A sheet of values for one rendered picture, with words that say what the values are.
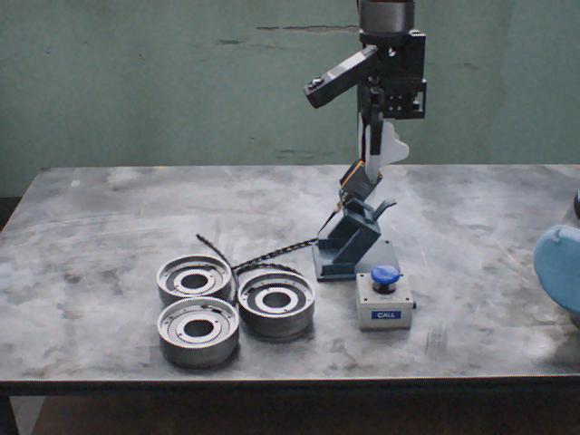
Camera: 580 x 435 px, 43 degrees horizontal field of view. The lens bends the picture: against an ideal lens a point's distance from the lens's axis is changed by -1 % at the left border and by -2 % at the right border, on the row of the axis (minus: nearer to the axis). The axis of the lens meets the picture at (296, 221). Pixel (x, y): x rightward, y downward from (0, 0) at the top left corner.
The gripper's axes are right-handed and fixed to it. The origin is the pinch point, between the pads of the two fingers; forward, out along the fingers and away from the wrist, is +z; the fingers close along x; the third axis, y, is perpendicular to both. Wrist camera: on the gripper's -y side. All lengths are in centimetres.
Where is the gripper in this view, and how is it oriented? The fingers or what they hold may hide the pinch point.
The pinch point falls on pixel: (366, 170)
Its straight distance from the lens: 109.4
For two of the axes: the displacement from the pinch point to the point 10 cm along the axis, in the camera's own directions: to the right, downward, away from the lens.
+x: -1.4, -4.1, 9.0
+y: 9.9, -0.6, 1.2
